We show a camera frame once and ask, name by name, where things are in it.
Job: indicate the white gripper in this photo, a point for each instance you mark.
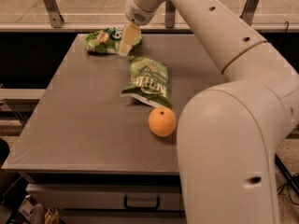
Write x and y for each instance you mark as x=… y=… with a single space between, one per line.
x=135 y=12

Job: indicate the green rice chip bag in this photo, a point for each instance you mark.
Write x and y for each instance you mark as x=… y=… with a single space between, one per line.
x=104 y=41

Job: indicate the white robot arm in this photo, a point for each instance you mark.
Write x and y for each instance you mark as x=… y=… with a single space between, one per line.
x=228 y=134

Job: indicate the green kettle chip bag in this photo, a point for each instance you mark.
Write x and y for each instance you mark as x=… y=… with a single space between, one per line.
x=149 y=82

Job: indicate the orange fruit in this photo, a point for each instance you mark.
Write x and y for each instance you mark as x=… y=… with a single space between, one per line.
x=162 y=121

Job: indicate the packages on lower left floor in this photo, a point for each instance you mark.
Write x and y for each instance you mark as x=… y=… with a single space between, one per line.
x=36 y=213

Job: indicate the middle metal rail bracket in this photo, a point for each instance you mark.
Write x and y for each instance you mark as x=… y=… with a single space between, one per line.
x=170 y=14

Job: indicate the metal rail bracket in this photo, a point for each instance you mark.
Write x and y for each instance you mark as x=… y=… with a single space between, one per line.
x=170 y=14
x=248 y=12
x=55 y=17

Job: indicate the left metal rail bracket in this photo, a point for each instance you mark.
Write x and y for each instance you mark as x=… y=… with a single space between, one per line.
x=55 y=17

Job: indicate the right metal rail bracket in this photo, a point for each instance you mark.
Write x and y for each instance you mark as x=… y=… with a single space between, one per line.
x=248 y=12

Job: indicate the grey drawer with black handle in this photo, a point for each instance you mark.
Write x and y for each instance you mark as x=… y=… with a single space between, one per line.
x=108 y=197

